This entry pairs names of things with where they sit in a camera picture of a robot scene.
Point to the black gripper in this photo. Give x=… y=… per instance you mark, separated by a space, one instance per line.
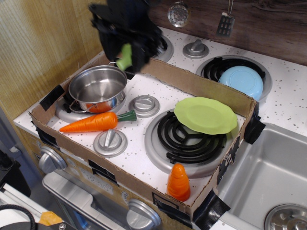
x=122 y=23

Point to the green toy broccoli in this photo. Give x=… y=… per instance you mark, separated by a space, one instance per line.
x=125 y=61

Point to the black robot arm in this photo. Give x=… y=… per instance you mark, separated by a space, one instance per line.
x=121 y=22

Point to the small steel pan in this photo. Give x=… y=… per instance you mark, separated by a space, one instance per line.
x=98 y=89

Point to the back left burner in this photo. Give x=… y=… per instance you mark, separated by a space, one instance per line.
x=165 y=50

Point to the hanging metal strainer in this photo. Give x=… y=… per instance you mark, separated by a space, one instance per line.
x=178 y=14

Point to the silver stovetop knob back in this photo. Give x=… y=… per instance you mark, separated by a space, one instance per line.
x=195 y=50

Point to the silver stovetop knob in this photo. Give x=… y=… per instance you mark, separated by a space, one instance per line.
x=145 y=106
x=110 y=143
x=195 y=50

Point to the silver stovetop knob centre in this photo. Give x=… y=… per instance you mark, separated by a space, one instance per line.
x=145 y=106

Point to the orange toy carrot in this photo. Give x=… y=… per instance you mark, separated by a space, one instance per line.
x=100 y=122

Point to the black back right burner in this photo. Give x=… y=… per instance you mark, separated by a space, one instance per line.
x=213 y=69

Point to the black burner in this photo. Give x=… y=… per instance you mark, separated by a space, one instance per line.
x=167 y=142
x=69 y=110
x=213 y=69

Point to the black front left burner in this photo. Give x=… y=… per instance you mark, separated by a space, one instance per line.
x=69 y=110

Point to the hanging metal spatula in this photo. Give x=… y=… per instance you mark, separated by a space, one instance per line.
x=226 y=23

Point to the silver stovetop knob front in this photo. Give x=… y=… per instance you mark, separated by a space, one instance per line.
x=110 y=143

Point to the green plastic plate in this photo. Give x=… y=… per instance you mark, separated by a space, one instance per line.
x=205 y=115

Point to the black front right burner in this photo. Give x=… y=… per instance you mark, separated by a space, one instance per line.
x=167 y=142

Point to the cardboard fence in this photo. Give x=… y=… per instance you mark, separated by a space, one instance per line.
x=131 y=174

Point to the light blue plastic bowl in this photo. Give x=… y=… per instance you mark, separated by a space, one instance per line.
x=243 y=79

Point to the silver oven knob left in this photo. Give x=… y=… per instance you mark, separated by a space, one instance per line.
x=50 y=161

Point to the silver oven knob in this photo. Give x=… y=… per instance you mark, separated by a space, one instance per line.
x=140 y=216
x=50 y=161

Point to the orange cone toy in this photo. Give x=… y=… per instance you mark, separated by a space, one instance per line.
x=178 y=183

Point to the silver oven knob right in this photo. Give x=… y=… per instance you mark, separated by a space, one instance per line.
x=140 y=216

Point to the grey sink basin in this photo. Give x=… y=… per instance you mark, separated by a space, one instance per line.
x=270 y=172

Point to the silver sink drain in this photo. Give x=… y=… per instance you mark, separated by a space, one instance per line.
x=286 y=217

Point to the silver oven door handle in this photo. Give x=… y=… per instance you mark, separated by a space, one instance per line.
x=78 y=199

